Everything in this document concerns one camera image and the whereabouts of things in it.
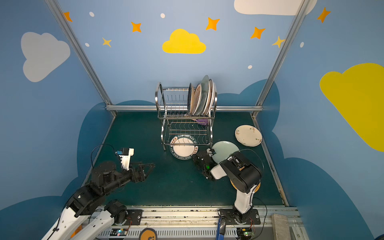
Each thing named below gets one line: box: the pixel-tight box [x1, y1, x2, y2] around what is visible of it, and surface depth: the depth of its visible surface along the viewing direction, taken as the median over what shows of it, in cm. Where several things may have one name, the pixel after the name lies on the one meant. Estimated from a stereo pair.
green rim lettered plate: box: [169, 135, 199, 160], surface depth 100 cm
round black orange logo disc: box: [139, 227, 158, 240], surface depth 72 cm
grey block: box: [271, 213, 291, 240], surface depth 71 cm
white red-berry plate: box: [235, 124, 263, 147], surface depth 110 cm
